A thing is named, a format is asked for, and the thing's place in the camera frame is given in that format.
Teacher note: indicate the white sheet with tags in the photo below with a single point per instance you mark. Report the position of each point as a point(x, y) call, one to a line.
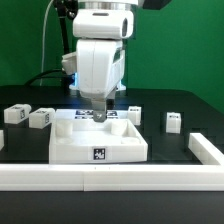
point(86, 114)

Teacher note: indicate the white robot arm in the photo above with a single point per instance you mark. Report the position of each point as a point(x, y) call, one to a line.
point(101, 27)

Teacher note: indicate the white block left edge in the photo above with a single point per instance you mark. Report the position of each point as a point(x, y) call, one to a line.
point(1, 139)

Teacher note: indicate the white square table top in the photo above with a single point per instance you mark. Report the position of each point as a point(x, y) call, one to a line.
point(116, 140)

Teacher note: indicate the white obstacle fence wall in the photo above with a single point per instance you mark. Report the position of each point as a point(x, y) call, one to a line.
point(208, 175)

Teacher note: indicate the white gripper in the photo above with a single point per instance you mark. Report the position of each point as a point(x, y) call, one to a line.
point(99, 65)

